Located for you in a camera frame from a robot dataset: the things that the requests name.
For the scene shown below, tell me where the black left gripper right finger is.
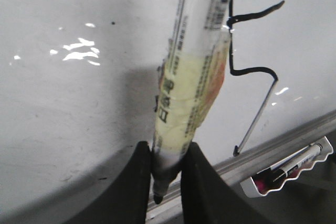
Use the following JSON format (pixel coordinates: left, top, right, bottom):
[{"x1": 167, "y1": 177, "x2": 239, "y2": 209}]
[{"x1": 181, "y1": 142, "x2": 268, "y2": 223}]

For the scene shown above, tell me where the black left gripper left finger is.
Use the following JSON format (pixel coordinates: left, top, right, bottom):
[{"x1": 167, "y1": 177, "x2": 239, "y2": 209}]
[{"x1": 66, "y1": 141, "x2": 151, "y2": 223}]

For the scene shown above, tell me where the white taped whiteboard marker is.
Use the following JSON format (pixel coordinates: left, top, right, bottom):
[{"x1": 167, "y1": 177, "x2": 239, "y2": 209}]
[{"x1": 152, "y1": 0, "x2": 230, "y2": 204}]

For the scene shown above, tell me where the white marker tray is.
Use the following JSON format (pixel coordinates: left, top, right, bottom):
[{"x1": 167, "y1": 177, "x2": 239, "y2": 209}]
[{"x1": 240, "y1": 136, "x2": 334, "y2": 198}]

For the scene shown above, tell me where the pink object in tray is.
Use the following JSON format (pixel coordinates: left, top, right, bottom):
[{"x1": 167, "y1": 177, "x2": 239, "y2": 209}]
[{"x1": 255, "y1": 180, "x2": 269, "y2": 194}]

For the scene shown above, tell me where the black marker in tray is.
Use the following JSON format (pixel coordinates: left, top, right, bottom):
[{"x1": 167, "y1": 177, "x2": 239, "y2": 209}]
[{"x1": 252, "y1": 168, "x2": 299, "y2": 186}]

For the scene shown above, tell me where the white marker in tray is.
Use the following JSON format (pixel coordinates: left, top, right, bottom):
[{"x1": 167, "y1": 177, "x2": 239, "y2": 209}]
[{"x1": 275, "y1": 143, "x2": 323, "y2": 173}]

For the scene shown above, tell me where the white whiteboard with aluminium frame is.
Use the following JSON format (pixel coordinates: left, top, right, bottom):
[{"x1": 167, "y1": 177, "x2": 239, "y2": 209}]
[{"x1": 1, "y1": 0, "x2": 335, "y2": 223}]

